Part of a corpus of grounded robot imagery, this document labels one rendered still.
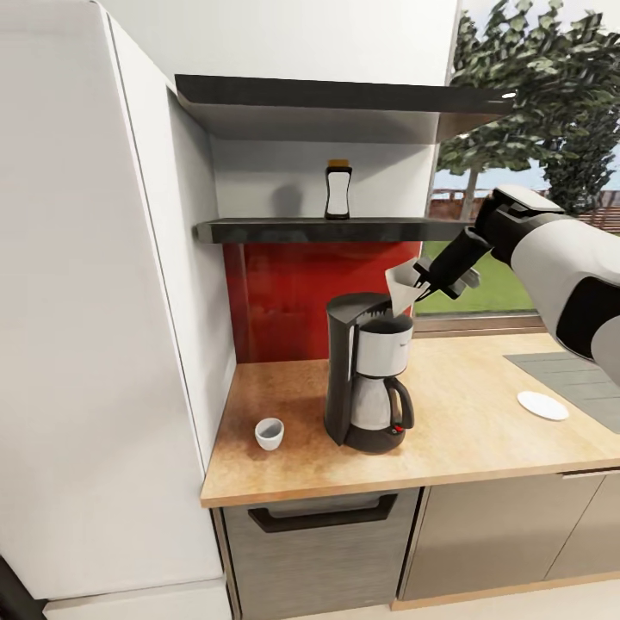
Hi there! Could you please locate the paper coffee filter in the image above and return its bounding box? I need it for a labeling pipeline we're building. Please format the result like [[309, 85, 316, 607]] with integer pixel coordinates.
[[386, 257, 430, 317]]

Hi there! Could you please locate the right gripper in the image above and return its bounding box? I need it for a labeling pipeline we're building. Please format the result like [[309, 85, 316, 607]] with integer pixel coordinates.
[[413, 243, 475, 300]]

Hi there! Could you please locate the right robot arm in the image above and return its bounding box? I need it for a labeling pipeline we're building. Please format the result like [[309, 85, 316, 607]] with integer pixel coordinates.
[[413, 185, 620, 388]]

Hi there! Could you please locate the bottle of coffee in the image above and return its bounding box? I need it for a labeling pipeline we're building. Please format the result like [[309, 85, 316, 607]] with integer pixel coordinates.
[[324, 159, 352, 220]]

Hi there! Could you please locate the coffee cup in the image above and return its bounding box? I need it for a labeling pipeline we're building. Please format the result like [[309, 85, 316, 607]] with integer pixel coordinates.
[[254, 418, 284, 450]]

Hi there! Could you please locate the saucer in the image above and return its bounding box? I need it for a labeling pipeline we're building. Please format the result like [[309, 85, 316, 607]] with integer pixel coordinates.
[[518, 392, 568, 420]]

